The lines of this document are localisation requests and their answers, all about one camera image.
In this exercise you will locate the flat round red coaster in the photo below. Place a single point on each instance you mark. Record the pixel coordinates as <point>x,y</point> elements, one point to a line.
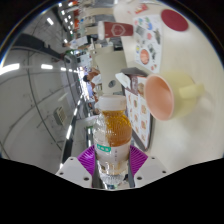
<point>174,20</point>

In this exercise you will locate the person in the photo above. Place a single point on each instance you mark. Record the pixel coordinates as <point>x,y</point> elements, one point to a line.
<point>96,80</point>

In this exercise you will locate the red paper cup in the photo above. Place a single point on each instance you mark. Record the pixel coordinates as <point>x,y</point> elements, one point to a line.
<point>117,30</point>

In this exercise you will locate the small red paper leaflet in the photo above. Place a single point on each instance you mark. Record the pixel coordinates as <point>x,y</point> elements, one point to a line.
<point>141,8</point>

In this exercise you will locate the group of ceiling lights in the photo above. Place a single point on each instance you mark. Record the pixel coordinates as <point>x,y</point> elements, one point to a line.
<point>10,68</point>

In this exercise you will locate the colourful printed paper flyer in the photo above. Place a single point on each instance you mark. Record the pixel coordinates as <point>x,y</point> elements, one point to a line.
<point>148,36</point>

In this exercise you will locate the white paper napkin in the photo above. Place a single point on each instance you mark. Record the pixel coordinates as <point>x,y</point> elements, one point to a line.
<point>122,79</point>

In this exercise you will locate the ceiling air conditioner unit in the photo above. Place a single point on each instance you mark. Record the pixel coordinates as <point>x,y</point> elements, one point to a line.
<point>61,115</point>

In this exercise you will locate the beige chair with round hole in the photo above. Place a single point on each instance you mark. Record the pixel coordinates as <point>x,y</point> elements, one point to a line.
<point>110,66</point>

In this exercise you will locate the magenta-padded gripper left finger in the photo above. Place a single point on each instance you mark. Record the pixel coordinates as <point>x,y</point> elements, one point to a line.
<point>71,171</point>

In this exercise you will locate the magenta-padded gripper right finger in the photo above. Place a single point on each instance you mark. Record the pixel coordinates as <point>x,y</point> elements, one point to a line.
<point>151,170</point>

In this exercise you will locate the clear tea bottle white cap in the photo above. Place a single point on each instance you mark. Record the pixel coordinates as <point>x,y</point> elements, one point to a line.
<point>113,133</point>

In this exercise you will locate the dark brown food tray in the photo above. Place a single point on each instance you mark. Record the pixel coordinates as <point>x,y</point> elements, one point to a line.
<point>133,72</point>

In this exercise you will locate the printed paper tray liner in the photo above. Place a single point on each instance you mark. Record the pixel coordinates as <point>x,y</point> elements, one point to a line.
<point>141,115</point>

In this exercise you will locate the yellow mug pink inside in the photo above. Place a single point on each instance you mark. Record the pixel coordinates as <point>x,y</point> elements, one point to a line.
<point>160,97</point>

